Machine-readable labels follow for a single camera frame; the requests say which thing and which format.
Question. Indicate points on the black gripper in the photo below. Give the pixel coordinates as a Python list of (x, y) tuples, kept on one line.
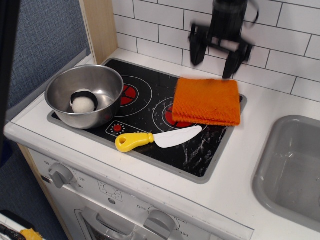
[(223, 26)]

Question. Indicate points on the orange towel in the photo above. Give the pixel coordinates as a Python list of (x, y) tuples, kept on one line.
[(207, 101)]

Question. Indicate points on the yellow handled toy knife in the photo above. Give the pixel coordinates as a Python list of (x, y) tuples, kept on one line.
[(129, 141)]

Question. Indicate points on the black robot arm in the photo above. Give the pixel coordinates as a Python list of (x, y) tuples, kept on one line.
[(229, 6)]

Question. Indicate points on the stainless steel bowl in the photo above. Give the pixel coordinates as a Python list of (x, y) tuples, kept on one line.
[(105, 83)]

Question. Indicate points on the wooden side panel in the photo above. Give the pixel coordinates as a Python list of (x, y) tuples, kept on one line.
[(99, 21)]

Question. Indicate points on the white ball toy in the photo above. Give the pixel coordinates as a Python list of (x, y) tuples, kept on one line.
[(83, 101)]

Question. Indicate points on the grey sink basin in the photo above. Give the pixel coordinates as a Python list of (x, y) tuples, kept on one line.
[(287, 179)]

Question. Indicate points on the right grey oven knob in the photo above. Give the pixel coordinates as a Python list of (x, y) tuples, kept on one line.
[(160, 224)]

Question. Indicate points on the grey oven knob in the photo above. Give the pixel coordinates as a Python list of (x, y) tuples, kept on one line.
[(60, 175), (160, 224)]

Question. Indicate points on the left grey oven knob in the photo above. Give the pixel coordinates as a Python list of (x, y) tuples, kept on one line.
[(60, 175)]

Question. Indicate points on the white toy oven front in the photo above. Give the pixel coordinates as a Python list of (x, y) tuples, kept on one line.
[(94, 210)]

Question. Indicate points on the yellow object bottom left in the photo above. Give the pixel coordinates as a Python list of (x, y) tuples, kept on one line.
[(31, 234)]

